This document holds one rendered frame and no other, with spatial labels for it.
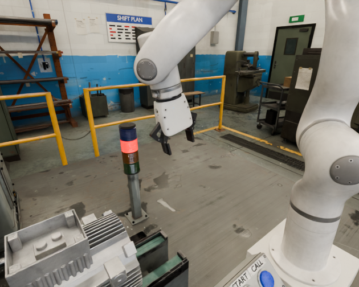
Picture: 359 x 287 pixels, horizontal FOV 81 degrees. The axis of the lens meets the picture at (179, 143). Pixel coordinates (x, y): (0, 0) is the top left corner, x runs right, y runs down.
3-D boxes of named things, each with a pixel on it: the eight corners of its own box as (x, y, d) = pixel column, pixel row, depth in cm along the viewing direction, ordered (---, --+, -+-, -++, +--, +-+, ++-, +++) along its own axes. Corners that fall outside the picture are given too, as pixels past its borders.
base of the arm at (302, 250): (289, 224, 77) (298, 180, 70) (352, 261, 62) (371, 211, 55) (256, 249, 67) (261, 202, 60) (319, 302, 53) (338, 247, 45)
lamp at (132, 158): (126, 165, 77) (125, 154, 75) (119, 159, 81) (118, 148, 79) (141, 160, 80) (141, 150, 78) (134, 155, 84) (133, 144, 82)
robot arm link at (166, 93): (159, 91, 52) (162, 103, 53) (187, 81, 56) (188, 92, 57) (143, 89, 58) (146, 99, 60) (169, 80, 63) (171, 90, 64)
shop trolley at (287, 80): (305, 131, 414) (319, 78, 374) (269, 137, 387) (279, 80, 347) (285, 123, 460) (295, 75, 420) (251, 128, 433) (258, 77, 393)
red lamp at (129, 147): (125, 154, 75) (124, 143, 73) (118, 148, 79) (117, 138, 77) (141, 150, 78) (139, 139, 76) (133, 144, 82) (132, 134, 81)
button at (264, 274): (262, 293, 39) (268, 293, 37) (252, 277, 40) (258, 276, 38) (270, 283, 41) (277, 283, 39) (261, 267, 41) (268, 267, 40)
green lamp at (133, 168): (127, 176, 78) (126, 165, 77) (121, 169, 83) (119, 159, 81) (142, 171, 82) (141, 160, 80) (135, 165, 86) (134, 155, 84)
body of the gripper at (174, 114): (159, 99, 53) (169, 139, 58) (190, 87, 58) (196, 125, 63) (145, 97, 59) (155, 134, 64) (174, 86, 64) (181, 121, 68)
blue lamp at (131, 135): (124, 143, 73) (122, 130, 71) (117, 138, 77) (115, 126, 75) (139, 139, 76) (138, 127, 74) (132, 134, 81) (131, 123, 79)
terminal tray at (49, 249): (19, 308, 34) (4, 279, 31) (16, 261, 42) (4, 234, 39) (94, 266, 41) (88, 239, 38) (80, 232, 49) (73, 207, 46)
